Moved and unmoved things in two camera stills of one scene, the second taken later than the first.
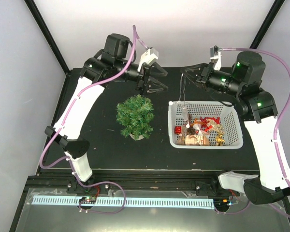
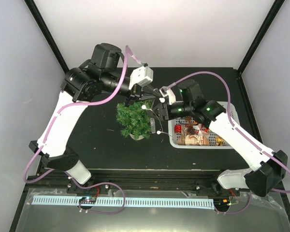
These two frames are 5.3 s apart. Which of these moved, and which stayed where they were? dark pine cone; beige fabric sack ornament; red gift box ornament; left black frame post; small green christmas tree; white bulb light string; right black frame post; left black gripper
Moved: left black gripper; white bulb light string
Stayed: right black frame post; small green christmas tree; beige fabric sack ornament; red gift box ornament; dark pine cone; left black frame post
